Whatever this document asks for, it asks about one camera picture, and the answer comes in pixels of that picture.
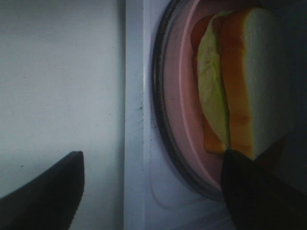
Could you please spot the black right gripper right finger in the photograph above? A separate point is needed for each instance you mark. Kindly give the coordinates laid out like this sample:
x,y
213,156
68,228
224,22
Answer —
x,y
258,200

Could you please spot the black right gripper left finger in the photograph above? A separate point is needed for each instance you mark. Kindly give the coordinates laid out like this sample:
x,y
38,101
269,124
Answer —
x,y
48,202

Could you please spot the pink round plate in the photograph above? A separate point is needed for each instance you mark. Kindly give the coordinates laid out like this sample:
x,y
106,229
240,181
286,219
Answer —
x,y
181,93

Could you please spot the sandwich with lettuce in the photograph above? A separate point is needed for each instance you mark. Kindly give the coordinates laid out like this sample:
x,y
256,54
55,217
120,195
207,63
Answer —
x,y
243,80

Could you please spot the white microwave oven body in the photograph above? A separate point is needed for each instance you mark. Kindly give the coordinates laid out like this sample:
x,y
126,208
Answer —
x,y
158,195

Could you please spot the glass microwave turntable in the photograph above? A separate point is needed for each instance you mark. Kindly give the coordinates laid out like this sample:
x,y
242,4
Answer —
x,y
159,105

